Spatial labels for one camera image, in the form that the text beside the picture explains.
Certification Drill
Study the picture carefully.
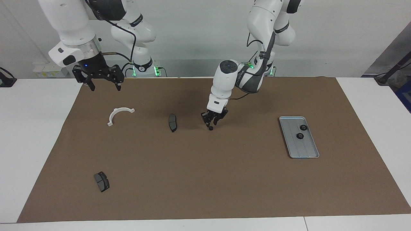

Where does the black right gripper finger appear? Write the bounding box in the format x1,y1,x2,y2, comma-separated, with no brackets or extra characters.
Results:
73,65,96,92
109,64,125,91

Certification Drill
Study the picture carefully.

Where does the blue box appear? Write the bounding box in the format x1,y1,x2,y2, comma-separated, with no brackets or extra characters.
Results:
395,80,411,113

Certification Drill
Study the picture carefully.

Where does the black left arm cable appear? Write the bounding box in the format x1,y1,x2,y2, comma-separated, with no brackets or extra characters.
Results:
229,29,277,100

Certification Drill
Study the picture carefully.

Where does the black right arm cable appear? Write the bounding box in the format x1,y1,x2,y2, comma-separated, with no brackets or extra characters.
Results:
84,0,137,73

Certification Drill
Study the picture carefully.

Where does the short grey brake pad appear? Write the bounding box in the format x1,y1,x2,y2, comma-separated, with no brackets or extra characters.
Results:
94,172,110,193

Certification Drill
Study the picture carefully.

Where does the black clamp mount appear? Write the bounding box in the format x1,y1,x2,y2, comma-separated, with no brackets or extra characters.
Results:
0,67,17,88

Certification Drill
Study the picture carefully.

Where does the black stand with pole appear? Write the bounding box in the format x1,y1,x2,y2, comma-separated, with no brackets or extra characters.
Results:
374,59,411,86

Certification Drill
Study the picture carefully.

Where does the white curved plastic bracket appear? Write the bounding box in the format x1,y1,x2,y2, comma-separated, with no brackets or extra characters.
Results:
107,107,136,127

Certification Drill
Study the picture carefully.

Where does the brown paper mat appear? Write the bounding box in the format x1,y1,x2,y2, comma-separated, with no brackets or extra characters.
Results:
17,76,411,223

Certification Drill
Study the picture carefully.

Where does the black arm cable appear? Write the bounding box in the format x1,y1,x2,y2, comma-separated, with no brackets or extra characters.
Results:
84,0,137,73
229,29,277,100

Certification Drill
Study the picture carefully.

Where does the silver metal tray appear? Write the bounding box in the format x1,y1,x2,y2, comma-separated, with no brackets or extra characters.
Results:
279,116,320,159

